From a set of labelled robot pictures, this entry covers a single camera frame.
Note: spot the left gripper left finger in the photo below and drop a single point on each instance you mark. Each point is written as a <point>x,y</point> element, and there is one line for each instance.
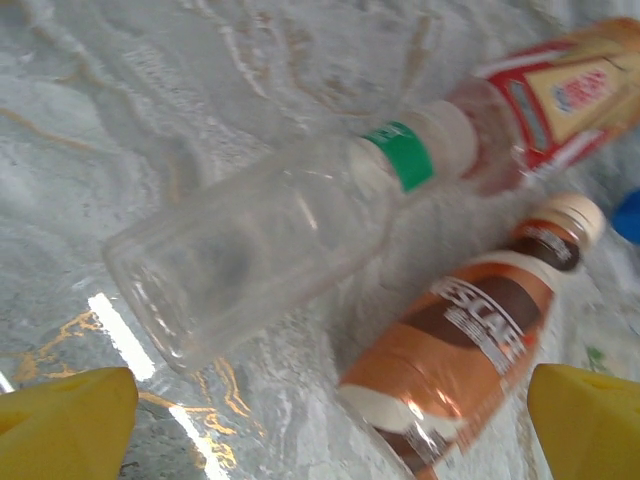
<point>60,430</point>

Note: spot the orange brown coffee bottle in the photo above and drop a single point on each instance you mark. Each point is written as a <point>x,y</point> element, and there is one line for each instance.
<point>450,350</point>

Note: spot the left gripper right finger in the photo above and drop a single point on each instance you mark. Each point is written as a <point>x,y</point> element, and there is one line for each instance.
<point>595,430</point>

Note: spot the red orange label bottle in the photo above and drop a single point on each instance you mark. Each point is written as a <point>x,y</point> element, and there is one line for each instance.
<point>575,100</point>

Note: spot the clear bottle pale label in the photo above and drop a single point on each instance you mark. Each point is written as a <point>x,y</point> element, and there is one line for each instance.
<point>629,217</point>

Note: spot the clear bottle green band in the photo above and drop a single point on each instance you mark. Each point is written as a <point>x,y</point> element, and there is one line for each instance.
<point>250,240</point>

